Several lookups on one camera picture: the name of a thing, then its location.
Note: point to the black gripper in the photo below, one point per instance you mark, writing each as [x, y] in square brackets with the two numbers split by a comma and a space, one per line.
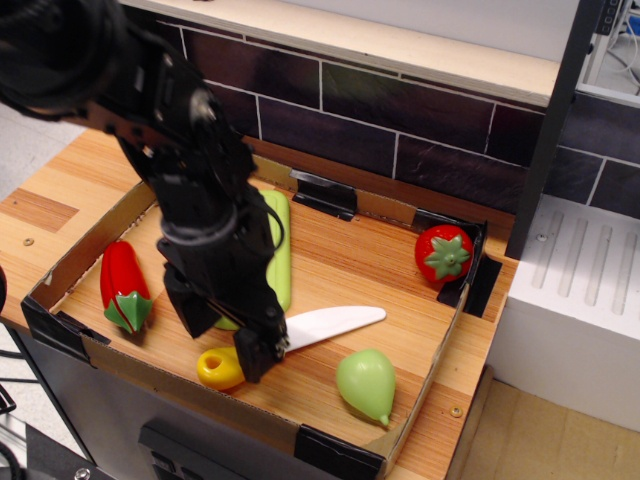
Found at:
[191, 285]

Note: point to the yellow handled white toy knife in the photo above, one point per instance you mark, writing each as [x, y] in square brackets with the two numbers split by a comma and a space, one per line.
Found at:
[219, 368]

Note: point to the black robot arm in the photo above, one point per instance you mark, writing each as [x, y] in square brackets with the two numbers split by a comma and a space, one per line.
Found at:
[86, 63]

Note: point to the green plastic cutting board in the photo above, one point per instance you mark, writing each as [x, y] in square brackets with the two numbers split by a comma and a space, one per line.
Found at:
[280, 250]

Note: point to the cardboard fence with black tape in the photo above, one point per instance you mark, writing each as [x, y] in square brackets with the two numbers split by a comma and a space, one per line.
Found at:
[352, 242]

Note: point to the red toy chili pepper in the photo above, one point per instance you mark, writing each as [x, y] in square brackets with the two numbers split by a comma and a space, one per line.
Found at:
[125, 295]

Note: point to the green toy pear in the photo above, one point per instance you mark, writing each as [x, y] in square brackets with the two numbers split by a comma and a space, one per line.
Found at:
[366, 381]

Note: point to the red toy strawberry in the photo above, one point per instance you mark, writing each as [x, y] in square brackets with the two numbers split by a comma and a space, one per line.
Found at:
[443, 253]

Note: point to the white foam block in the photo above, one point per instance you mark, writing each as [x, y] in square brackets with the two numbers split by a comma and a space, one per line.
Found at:
[569, 332]

